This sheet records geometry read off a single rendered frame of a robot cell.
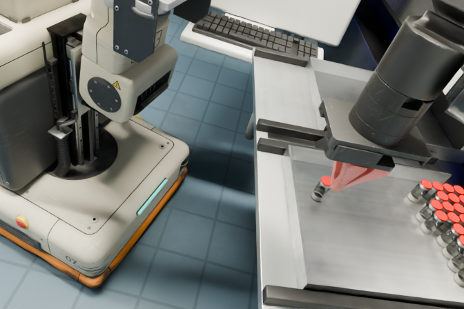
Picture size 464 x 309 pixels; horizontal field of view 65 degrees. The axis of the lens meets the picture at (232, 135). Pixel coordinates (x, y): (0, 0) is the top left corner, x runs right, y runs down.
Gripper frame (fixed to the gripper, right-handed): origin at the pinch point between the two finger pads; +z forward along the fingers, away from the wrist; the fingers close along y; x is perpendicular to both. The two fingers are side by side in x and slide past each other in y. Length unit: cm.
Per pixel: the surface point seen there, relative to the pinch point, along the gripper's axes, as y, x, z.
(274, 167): -0.6, 17.7, 17.8
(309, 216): 4.8, 7.8, 17.7
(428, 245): 26.1, 5.8, 17.6
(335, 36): 27, 86, 21
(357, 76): 24, 54, 16
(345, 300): 7.4, -6.3, 16.0
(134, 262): -26, 39, 106
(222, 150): 5, 107, 105
